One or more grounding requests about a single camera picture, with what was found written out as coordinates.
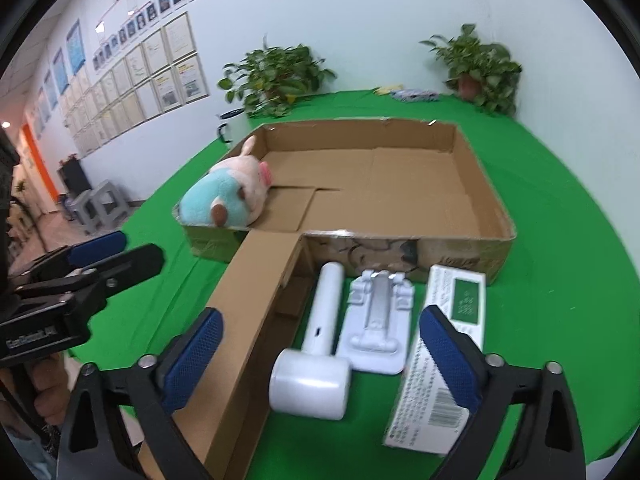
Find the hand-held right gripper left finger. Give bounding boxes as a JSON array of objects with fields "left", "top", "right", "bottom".
[{"left": 57, "top": 307, "right": 226, "bottom": 480}]

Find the black cabinet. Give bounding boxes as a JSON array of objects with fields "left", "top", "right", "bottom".
[{"left": 56, "top": 157, "right": 91, "bottom": 201}]

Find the potted plant in red pot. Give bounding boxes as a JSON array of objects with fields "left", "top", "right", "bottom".
[{"left": 419, "top": 23, "right": 522, "bottom": 117}]

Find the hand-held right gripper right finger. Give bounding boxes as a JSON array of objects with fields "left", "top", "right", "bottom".
[{"left": 419, "top": 304, "right": 586, "bottom": 480}]

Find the pink and teal plush pig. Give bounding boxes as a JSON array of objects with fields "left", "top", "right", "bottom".
[{"left": 178, "top": 135, "right": 273, "bottom": 228}]

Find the green tablecloth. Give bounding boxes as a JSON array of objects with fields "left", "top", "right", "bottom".
[{"left": 65, "top": 89, "right": 640, "bottom": 463}]

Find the white mug with black handle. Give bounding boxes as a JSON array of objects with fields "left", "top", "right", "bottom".
[{"left": 216, "top": 108, "right": 248, "bottom": 145}]

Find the white and green carton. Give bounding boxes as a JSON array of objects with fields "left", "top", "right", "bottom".
[{"left": 382, "top": 264, "right": 487, "bottom": 456}]

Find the bushy potted plant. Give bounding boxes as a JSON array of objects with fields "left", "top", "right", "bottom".
[{"left": 217, "top": 35, "right": 337, "bottom": 118}]

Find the person's left hand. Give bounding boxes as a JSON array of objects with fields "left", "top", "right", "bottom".
[{"left": 27, "top": 352, "right": 68, "bottom": 416}]

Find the large shallow cardboard box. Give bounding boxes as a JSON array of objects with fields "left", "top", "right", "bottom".
[{"left": 172, "top": 119, "right": 517, "bottom": 286}]

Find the grey plastic stool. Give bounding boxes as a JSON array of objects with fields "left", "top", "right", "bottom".
[
  {"left": 65, "top": 191, "right": 93, "bottom": 223},
  {"left": 82, "top": 180, "right": 132, "bottom": 233}
]

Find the white moulded plastic tray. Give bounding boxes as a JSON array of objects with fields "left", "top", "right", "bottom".
[{"left": 336, "top": 269, "right": 416, "bottom": 375}]

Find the blue patterned cloth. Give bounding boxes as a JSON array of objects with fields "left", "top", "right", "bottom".
[{"left": 390, "top": 89, "right": 441, "bottom": 103}]

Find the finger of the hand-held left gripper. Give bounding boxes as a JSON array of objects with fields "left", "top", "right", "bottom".
[
  {"left": 14, "top": 243, "right": 166, "bottom": 307},
  {"left": 7, "top": 231, "right": 128, "bottom": 286}
]

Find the white handheld device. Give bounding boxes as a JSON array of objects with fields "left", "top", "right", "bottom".
[{"left": 268, "top": 261, "right": 352, "bottom": 421}]

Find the wall of framed certificates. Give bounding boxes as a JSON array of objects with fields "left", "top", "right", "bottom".
[{"left": 65, "top": 12, "right": 210, "bottom": 158}]

